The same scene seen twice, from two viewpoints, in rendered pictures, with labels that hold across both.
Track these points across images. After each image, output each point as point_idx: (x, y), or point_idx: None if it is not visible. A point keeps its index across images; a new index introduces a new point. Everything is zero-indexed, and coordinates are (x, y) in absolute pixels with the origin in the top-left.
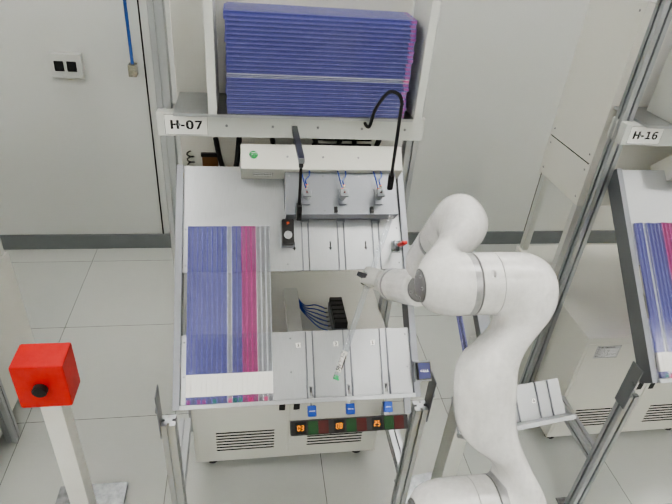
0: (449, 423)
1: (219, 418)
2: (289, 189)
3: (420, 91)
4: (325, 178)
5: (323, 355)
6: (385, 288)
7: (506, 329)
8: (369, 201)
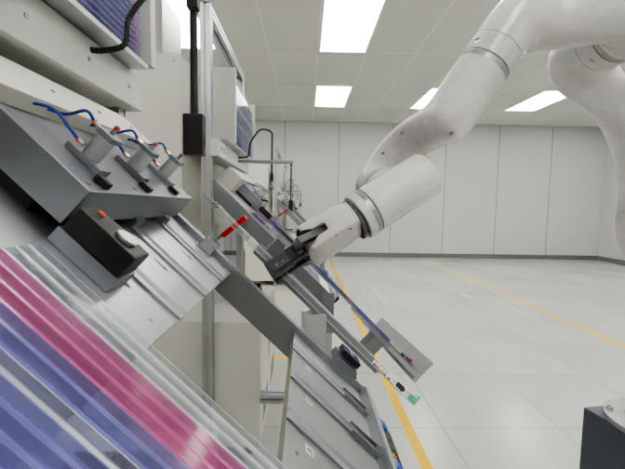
0: None
1: None
2: (41, 140)
3: (152, 22)
4: (80, 136)
5: (325, 431)
6: (392, 202)
7: (623, 73)
8: (159, 180)
